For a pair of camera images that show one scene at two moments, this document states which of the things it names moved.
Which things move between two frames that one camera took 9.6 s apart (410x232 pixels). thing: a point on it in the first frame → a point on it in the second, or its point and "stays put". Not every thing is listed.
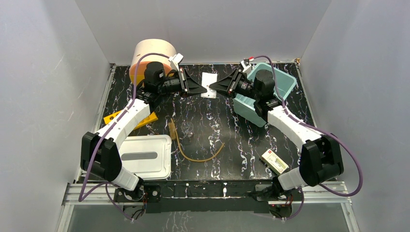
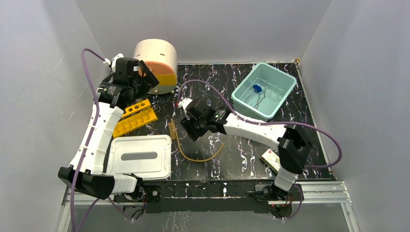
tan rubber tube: x=207 y=159 stays put
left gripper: x=183 y=81 → x=146 y=76
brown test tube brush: x=172 y=129 stays put
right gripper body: x=243 y=87 → x=197 y=127
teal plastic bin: x=246 y=108 stays put
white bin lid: x=149 y=157 stays put
